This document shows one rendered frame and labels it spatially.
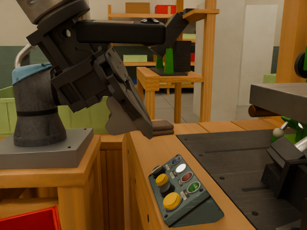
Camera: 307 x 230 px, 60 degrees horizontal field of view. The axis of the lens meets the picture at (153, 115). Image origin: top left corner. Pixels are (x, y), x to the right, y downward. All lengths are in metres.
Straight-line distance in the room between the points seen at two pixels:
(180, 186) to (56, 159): 0.41
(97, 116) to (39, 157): 0.49
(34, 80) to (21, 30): 7.11
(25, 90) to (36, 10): 0.49
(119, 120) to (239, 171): 0.33
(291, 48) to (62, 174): 0.89
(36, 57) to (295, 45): 7.16
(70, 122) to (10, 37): 6.86
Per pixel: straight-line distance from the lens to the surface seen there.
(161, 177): 0.49
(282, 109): 0.22
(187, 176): 0.46
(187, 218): 0.43
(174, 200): 0.42
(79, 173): 0.73
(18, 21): 7.95
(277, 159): 0.54
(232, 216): 0.47
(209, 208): 0.44
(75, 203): 0.78
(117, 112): 0.38
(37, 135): 0.82
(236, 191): 0.54
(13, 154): 0.80
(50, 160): 0.77
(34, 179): 0.77
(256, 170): 0.64
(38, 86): 0.81
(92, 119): 1.21
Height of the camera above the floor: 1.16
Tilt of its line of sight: 14 degrees down
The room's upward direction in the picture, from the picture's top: straight up
